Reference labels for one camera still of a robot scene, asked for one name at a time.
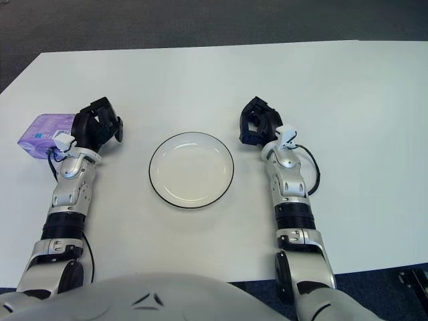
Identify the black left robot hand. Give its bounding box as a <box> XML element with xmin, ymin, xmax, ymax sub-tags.
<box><xmin>71</xmin><ymin>96</ymin><xmax>125</xmax><ymax>153</ymax></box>

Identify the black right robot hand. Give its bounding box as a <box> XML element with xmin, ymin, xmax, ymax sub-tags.
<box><xmin>237</xmin><ymin>96</ymin><xmax>286</xmax><ymax>147</ymax></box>

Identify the purple tissue paper pack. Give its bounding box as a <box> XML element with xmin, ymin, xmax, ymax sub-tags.
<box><xmin>17</xmin><ymin>113</ymin><xmax>78</xmax><ymax>160</ymax></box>

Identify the white plate black rim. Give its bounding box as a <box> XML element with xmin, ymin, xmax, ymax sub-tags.
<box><xmin>148</xmin><ymin>131</ymin><xmax>235</xmax><ymax>211</ymax></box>

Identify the grey robot torso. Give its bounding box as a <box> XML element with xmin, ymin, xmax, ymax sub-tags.
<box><xmin>0</xmin><ymin>272</ymin><xmax>302</xmax><ymax>321</ymax></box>

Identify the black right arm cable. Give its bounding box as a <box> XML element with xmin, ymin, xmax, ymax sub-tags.
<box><xmin>293</xmin><ymin>142</ymin><xmax>321</xmax><ymax>197</ymax></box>

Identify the black metal frame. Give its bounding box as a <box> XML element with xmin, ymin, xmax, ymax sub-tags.
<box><xmin>397</xmin><ymin>266</ymin><xmax>428</xmax><ymax>302</ymax></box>

